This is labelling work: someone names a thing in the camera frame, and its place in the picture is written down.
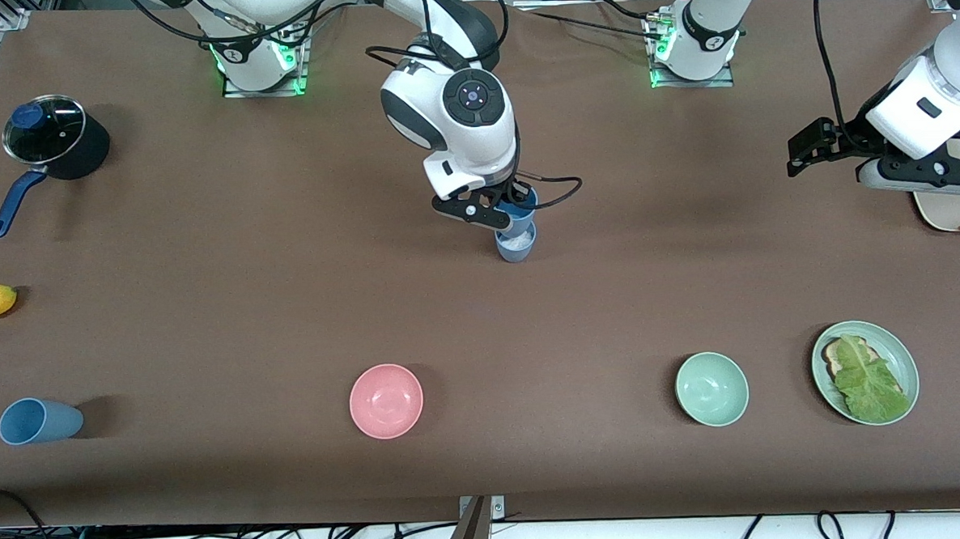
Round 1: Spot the pink bowl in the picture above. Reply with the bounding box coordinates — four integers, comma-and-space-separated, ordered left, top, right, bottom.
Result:
347, 362, 426, 441

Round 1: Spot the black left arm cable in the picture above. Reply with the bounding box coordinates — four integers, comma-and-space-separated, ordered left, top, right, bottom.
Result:
811, 0, 864, 155

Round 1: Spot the metal post with bracket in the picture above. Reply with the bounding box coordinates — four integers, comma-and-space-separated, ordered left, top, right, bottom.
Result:
437, 494, 508, 539

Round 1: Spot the glass lid with blue knob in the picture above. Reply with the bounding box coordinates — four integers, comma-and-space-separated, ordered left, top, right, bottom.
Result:
0, 93, 89, 167

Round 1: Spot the mint green bowl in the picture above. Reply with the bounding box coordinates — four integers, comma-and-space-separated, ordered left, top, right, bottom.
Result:
673, 350, 752, 430

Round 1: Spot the cream toaster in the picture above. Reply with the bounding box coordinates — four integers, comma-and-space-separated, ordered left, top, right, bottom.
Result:
909, 115, 960, 235

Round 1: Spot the toasted bread slice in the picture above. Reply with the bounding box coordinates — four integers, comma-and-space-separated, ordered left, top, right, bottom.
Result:
822, 335, 883, 385

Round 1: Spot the mint green plate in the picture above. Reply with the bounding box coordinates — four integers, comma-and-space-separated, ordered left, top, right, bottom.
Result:
809, 318, 922, 429

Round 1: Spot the blue cup holding white paper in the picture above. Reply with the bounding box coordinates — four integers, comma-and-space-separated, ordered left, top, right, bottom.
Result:
495, 223, 539, 264

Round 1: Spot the black pot with blue handle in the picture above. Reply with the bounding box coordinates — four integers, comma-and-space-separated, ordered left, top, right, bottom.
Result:
0, 104, 116, 240

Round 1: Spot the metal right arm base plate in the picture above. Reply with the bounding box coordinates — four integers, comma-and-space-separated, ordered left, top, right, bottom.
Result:
220, 22, 312, 100

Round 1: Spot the black cable to base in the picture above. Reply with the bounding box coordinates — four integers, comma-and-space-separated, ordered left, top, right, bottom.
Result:
509, 0, 667, 49

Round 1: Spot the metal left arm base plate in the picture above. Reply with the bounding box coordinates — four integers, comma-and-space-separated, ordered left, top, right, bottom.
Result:
645, 7, 737, 91

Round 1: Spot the green lettuce leaf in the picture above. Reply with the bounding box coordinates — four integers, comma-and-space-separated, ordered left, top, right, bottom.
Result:
830, 332, 913, 425

